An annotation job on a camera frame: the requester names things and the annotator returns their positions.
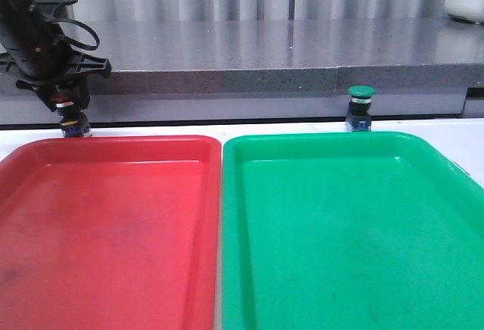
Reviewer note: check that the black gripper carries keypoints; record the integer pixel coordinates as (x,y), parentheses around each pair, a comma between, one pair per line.
(43,46)

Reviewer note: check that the red mushroom push button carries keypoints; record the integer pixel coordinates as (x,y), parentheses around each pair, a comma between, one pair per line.
(74,122)

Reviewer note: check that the green mushroom push button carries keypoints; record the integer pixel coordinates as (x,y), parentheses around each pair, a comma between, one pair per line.
(358,118)

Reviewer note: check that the red plastic tray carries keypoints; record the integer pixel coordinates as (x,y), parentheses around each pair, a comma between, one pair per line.
(110,233)

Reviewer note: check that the grey stone counter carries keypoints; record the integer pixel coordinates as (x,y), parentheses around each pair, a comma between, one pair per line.
(230,71)

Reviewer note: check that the green plastic tray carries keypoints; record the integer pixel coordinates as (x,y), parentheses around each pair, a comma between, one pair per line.
(363,230)

